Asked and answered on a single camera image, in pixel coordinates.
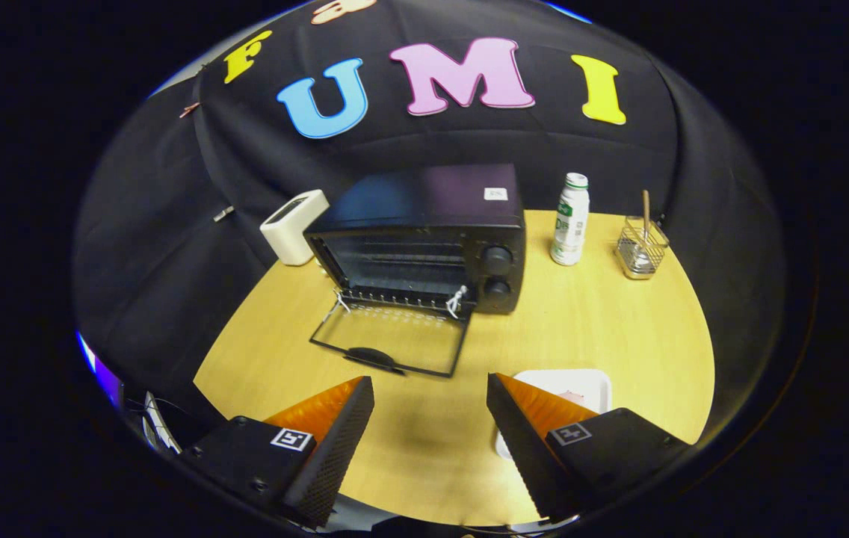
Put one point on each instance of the white drink bottle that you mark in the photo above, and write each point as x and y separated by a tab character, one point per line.
570	224

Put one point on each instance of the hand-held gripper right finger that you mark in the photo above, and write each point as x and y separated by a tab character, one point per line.
525	456

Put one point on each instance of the white rectangular plate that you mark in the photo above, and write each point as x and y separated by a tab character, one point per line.
589	388

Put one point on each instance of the wooden stick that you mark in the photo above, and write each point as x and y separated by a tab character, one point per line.
646	213

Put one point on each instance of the red cloth clip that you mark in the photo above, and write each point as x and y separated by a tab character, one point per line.
189	110

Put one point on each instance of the black toaster oven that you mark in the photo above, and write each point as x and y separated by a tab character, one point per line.
424	198

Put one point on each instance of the silver cloth clip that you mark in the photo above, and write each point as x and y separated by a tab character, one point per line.
223	214

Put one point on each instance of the white bread toaster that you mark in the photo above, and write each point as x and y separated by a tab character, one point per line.
290	232

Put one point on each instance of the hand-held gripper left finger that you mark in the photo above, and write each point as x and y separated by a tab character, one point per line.
338	456

